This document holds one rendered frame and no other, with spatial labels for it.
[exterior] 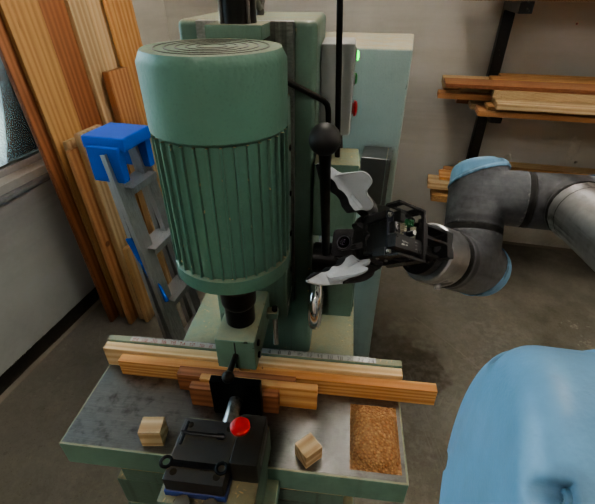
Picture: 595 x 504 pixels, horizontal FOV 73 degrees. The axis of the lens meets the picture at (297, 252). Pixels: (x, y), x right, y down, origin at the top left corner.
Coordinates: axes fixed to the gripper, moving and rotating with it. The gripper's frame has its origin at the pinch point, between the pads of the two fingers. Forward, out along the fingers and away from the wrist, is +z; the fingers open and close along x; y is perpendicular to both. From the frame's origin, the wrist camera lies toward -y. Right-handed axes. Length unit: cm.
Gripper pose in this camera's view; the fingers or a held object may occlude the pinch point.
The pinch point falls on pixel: (306, 220)
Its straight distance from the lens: 49.9
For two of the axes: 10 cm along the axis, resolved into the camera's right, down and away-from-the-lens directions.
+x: -0.9, 9.7, -2.3
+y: 5.7, -1.4, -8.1
